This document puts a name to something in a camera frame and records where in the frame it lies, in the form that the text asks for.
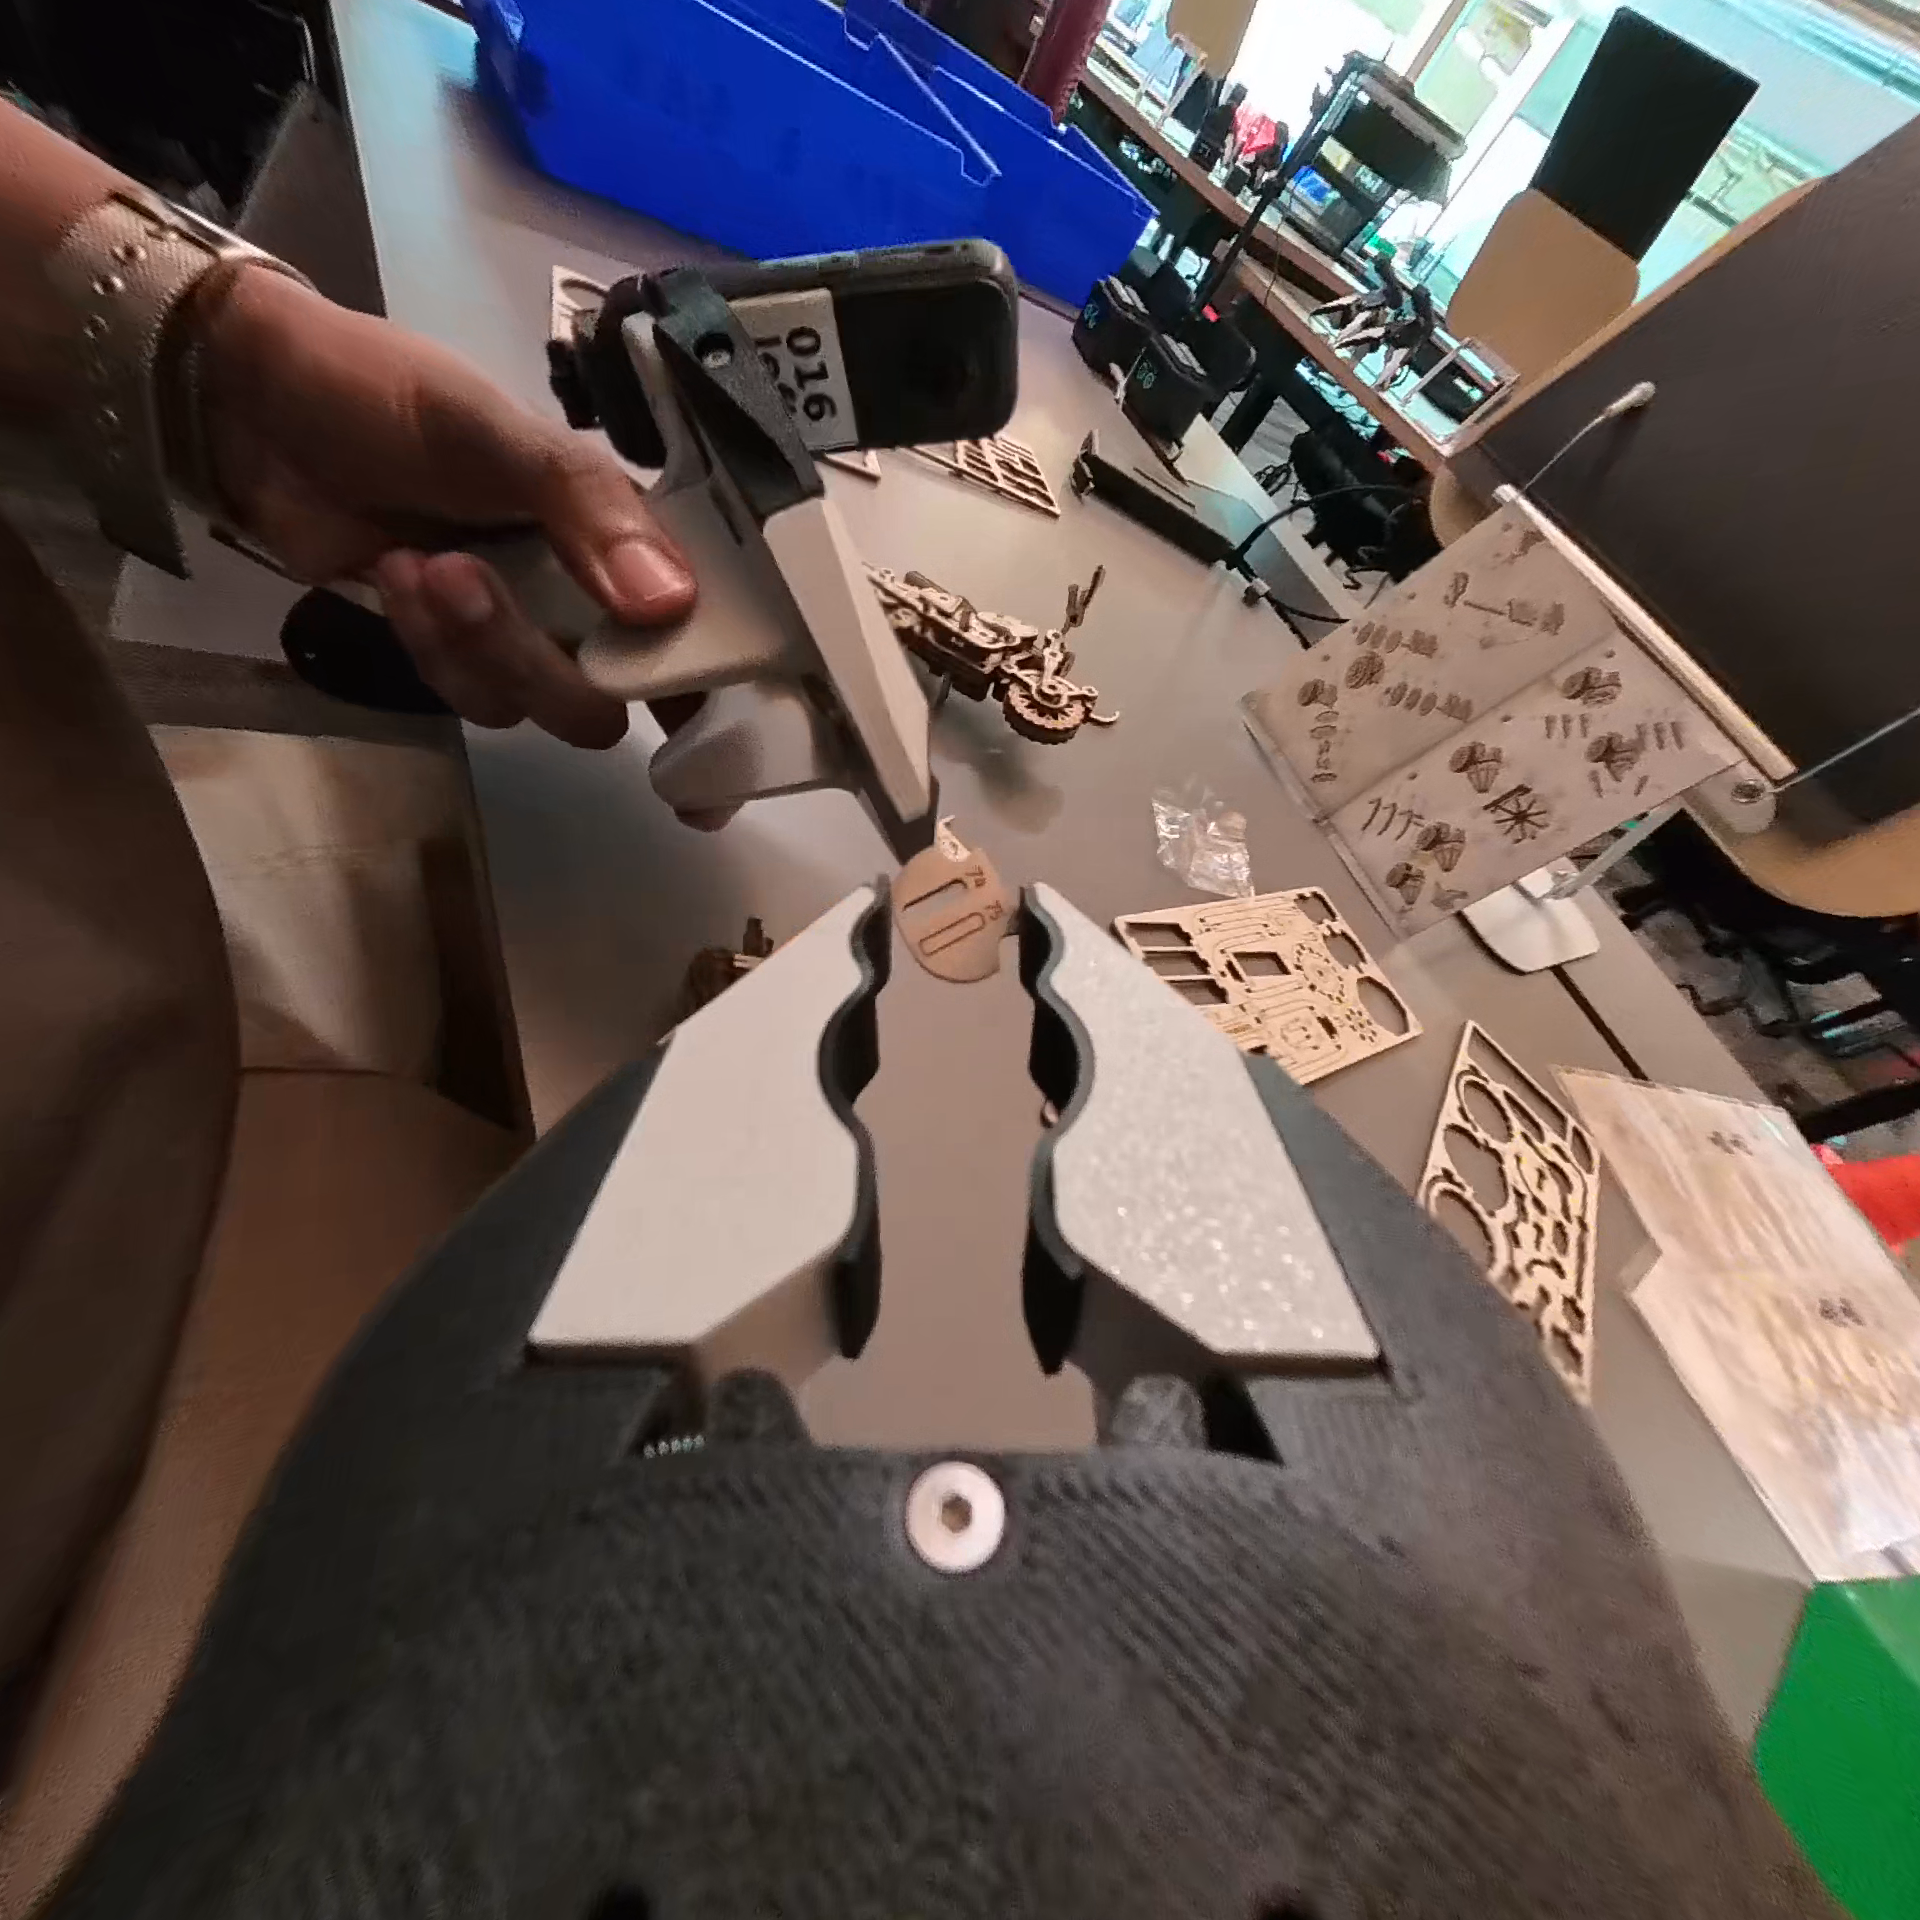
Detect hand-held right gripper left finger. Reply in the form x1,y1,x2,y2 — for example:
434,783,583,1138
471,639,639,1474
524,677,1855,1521
525,881,895,1402

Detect round wooden tab piece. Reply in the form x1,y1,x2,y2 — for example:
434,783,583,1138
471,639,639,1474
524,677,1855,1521
891,823,1025,984

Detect wooden trunk model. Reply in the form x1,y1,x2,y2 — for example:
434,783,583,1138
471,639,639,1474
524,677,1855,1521
682,913,783,1021

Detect cluttered background table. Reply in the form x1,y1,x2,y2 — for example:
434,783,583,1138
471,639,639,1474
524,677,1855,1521
1080,0,1517,460

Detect red item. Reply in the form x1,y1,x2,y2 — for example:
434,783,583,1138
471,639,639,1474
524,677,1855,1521
1815,1148,1920,1249

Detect beige perforated watch strap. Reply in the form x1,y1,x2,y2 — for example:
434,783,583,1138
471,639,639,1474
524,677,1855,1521
41,188,321,582

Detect open instruction booklet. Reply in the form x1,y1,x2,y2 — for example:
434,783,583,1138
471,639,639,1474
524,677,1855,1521
1236,503,1778,944

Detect large wooden gear-hole sheet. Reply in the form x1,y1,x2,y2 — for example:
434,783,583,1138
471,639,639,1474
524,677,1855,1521
1417,1020,1609,1407

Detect person's left hand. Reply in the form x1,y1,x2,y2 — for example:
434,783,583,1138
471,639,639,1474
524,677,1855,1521
211,277,699,751

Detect person's brown shirt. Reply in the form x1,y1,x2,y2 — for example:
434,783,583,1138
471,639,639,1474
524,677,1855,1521
0,496,242,1695

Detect wooden sheet curved cutouts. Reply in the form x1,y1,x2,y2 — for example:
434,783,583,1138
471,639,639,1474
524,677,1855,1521
901,428,1071,520

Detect small slotted wooden sheet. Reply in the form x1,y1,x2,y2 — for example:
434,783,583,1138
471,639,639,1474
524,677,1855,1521
1113,887,1424,1086

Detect blue plastic bin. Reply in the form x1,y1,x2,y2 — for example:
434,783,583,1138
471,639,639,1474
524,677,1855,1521
457,0,1162,308

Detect wooden-backed chair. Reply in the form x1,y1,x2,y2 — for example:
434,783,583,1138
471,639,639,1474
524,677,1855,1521
1431,188,1644,542

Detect small clear plastic bag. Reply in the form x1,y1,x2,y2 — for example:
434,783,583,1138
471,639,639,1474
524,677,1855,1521
1147,778,1257,897

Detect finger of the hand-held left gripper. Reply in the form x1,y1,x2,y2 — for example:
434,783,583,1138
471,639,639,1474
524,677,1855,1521
762,498,945,832

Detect black chair back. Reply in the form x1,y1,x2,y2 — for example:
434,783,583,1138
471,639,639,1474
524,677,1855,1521
1529,7,1761,264

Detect loose paper instruction sheets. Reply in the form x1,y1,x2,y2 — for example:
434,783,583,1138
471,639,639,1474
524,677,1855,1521
1553,1063,1920,1580

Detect dark partition panel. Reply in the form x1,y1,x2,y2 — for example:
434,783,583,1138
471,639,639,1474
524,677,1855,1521
1477,142,1920,840

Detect wooden motorcycle model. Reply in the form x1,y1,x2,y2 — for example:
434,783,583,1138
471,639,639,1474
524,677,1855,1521
861,561,1121,748

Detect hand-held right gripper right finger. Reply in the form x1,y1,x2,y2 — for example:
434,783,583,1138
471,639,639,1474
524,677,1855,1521
1018,881,1385,1402

